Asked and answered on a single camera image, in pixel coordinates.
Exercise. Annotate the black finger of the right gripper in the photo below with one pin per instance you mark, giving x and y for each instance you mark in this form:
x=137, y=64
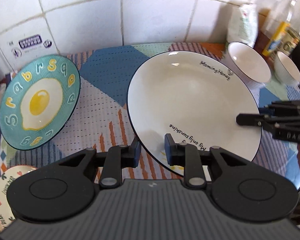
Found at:
x=285, y=128
x=281, y=108

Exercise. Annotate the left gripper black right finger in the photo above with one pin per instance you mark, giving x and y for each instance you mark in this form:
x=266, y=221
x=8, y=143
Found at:
x=186, y=156

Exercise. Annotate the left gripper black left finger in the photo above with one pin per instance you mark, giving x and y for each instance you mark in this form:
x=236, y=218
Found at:
x=117, y=158

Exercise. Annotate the large white slogan plate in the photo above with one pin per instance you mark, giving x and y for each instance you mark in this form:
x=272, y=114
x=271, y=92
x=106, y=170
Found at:
x=196, y=100

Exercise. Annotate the teal fried egg plate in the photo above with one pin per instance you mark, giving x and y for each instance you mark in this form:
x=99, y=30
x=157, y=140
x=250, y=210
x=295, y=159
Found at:
x=39, y=101

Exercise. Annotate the small white heart plate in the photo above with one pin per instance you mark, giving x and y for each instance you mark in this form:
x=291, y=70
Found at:
x=9, y=176

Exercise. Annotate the colourful patchwork table mat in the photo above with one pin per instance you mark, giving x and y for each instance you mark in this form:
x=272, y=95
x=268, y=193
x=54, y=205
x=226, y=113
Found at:
x=101, y=119

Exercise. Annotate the white ribbed bowl near bottles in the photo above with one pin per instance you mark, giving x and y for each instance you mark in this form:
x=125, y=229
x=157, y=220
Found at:
x=285, y=70

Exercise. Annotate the white ribbed bowl near bag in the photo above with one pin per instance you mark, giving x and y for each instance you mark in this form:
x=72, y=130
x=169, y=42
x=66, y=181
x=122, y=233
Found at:
x=247, y=64

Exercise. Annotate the yellow cap vinegar bottle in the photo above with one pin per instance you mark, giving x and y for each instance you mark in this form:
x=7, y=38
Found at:
x=291, y=37

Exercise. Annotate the yellow label oil bottle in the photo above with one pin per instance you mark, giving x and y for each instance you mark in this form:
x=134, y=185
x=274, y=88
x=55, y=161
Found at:
x=275, y=26

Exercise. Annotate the white green plastic bag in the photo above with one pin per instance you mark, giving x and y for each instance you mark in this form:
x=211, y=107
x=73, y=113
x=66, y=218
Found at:
x=243, y=25

